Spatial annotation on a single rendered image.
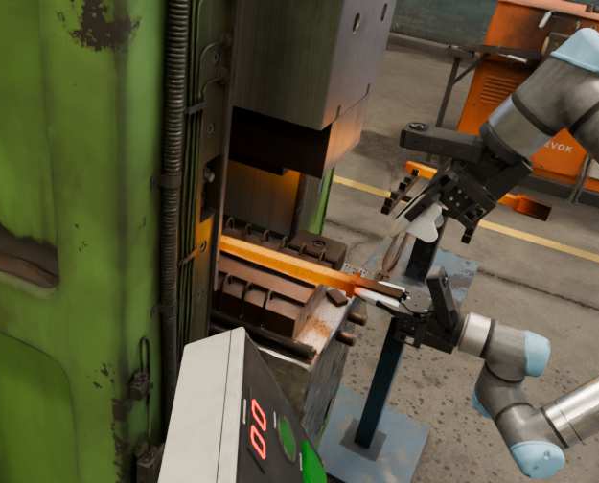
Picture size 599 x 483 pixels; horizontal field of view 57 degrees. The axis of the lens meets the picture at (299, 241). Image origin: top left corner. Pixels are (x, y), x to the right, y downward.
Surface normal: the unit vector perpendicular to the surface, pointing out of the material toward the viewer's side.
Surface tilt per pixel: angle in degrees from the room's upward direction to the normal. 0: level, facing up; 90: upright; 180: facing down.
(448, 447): 0
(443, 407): 0
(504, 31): 90
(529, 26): 90
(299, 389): 90
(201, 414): 30
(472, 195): 91
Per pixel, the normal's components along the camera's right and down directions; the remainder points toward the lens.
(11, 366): -0.38, 0.44
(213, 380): -0.37, -0.78
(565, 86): -0.62, 0.19
